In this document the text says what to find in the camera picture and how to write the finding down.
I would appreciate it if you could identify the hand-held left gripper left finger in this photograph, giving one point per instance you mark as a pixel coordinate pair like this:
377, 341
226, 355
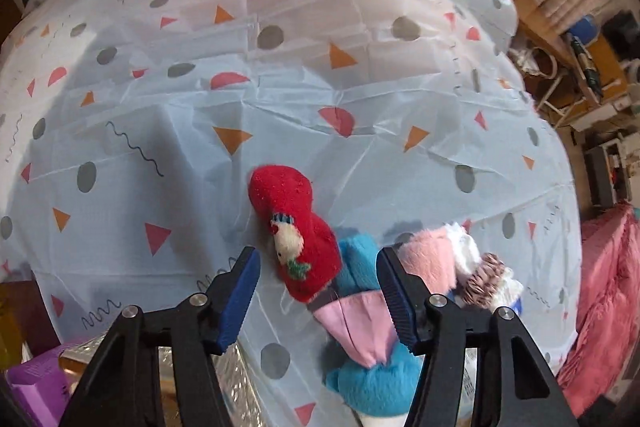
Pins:
240, 302

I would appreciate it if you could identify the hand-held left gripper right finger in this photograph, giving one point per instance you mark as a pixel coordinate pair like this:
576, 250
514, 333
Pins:
397, 302

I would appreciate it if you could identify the blue plush toy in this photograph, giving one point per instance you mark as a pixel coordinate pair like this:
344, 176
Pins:
370, 382

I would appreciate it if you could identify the gold metal tray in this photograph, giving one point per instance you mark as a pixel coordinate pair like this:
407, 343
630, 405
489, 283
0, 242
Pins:
240, 387

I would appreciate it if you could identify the red snowman plush stocking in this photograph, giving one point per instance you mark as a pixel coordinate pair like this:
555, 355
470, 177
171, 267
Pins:
280, 192

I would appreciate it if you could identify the pink plush cloth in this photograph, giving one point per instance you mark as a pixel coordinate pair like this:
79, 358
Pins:
430, 257

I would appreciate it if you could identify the white fluffy cloth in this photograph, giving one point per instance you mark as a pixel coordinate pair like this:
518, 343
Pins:
467, 252

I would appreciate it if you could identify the white patterned tablecloth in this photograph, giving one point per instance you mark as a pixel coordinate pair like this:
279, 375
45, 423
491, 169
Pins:
200, 107

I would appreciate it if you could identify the pink fluffy blanket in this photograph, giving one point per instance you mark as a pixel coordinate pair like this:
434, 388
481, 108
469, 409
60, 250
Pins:
605, 307

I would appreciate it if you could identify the wooden desk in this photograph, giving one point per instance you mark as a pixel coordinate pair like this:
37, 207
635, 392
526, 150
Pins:
540, 12

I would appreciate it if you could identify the blue round container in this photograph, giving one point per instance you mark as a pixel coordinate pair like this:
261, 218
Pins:
584, 29

